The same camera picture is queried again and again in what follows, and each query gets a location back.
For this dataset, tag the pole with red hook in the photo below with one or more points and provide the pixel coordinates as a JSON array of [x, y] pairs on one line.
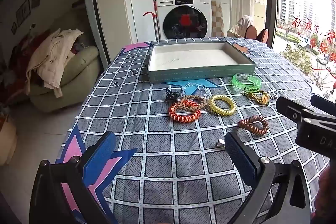
[[157, 27]]

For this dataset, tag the red window lettering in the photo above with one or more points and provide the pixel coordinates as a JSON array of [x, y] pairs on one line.
[[315, 37]]

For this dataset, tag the person's right forearm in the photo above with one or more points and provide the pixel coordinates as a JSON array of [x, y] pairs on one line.
[[325, 197]]

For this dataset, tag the pile of beige clothes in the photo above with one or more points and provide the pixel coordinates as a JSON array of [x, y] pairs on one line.
[[52, 56]]

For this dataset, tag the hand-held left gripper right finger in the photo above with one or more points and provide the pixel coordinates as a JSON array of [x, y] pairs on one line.
[[240, 158]]

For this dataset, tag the dark picture frame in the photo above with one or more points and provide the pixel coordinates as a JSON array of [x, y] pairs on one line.
[[23, 12]]

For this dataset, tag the grey checked bedsheet with stars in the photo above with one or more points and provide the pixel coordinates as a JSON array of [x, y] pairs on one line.
[[162, 140]]

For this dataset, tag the grey tray with white lining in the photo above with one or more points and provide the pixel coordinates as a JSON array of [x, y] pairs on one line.
[[189, 56]]

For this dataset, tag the dark sliding door frame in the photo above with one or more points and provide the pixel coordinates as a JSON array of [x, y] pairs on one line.
[[98, 16]]

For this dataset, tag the brown chair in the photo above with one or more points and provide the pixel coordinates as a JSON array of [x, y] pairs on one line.
[[263, 35], [252, 32]]

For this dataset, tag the white washing machine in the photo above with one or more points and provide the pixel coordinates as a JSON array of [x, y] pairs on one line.
[[168, 3]]

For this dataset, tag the checked hanging towel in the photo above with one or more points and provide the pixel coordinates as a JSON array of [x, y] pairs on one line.
[[217, 19]]

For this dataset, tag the beige round container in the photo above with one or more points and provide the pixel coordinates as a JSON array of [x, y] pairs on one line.
[[8, 137]]

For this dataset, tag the cream sofa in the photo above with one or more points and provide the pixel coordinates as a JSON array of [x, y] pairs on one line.
[[78, 64]]

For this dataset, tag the black hair claw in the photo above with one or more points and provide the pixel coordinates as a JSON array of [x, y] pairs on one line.
[[170, 96]]

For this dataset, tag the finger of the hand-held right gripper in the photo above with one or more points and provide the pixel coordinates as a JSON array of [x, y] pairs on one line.
[[323, 103], [288, 108]]

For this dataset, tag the beige cloth on chair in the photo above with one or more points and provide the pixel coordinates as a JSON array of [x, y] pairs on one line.
[[242, 23]]

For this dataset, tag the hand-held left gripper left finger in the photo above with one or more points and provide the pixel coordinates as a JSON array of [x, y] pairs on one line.
[[101, 158]]

